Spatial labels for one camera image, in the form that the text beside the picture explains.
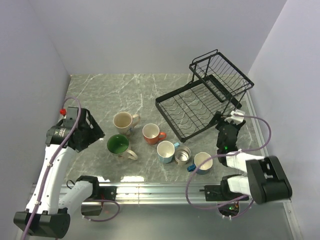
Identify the green inside floral mug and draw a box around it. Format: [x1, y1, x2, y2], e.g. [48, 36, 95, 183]
[106, 134, 138, 161]

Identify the beige floral mug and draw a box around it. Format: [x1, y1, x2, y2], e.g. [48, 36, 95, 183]
[113, 111, 141, 137]

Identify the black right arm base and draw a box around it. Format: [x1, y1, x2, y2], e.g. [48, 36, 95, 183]
[199, 185, 242, 202]

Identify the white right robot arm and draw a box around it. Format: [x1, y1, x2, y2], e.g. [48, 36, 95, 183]
[216, 110, 293, 204]

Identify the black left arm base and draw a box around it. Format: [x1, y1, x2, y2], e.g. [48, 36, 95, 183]
[92, 186, 117, 201]

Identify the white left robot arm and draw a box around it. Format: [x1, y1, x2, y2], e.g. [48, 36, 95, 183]
[13, 107, 105, 239]

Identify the stainless steel cup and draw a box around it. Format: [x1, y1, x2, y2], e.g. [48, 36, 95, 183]
[174, 146, 191, 166]

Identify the orange mug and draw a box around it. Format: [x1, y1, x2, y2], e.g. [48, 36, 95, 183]
[142, 123, 167, 145]

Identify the light blue mug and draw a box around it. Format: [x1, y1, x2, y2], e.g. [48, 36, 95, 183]
[156, 140, 180, 164]

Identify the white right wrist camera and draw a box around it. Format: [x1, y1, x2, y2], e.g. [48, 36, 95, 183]
[224, 109, 246, 125]

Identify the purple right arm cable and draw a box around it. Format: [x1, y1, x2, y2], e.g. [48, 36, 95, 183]
[185, 115, 272, 219]

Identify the dark blue handled mug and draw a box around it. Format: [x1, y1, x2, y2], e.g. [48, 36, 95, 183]
[187, 152, 213, 175]

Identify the black wire dish rack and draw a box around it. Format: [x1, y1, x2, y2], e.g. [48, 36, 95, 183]
[155, 49, 254, 143]

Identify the aluminium mounting rail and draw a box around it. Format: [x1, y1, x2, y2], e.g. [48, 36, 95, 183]
[29, 182, 292, 206]

